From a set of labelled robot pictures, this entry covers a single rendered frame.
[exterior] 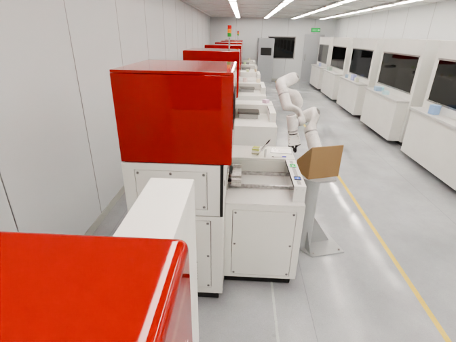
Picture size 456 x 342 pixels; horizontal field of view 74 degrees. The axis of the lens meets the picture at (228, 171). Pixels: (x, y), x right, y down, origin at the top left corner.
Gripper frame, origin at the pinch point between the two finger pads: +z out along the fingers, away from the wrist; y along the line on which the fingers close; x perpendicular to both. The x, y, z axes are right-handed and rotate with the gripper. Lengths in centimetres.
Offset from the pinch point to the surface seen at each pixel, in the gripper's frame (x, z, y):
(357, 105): 582, 131, 242
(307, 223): 7, 83, 5
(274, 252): -46, 70, -31
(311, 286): -45, 113, -4
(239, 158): 15, 6, -50
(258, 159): 15.2, 9.3, -32.4
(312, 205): 7, 63, 12
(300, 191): -40.1, 18.7, -3.8
